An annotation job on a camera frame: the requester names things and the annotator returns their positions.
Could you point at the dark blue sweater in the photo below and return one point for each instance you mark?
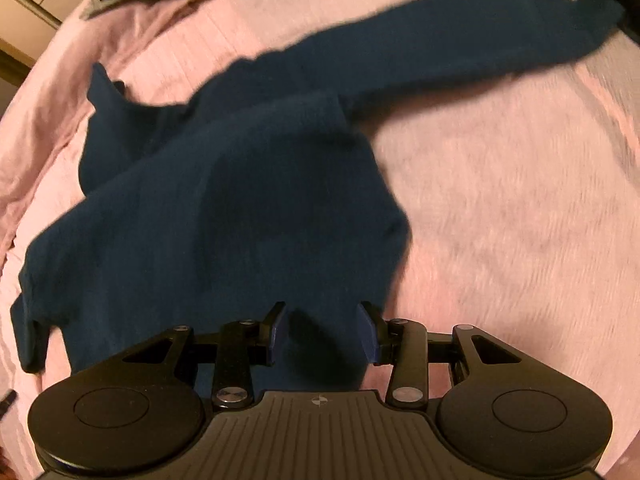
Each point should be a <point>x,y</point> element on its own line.
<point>215,200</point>

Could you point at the cream wardrobe doors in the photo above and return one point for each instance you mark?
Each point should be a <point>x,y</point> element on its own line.
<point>35,5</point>

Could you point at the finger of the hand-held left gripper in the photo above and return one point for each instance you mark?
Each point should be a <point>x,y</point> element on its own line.
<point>6,402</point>

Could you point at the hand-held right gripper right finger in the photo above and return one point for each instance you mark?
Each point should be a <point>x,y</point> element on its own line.
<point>366,335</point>

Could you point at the pink bedspread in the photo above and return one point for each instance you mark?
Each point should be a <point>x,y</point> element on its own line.
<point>500,185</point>

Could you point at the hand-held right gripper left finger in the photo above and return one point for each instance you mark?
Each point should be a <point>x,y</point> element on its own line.
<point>276,332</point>

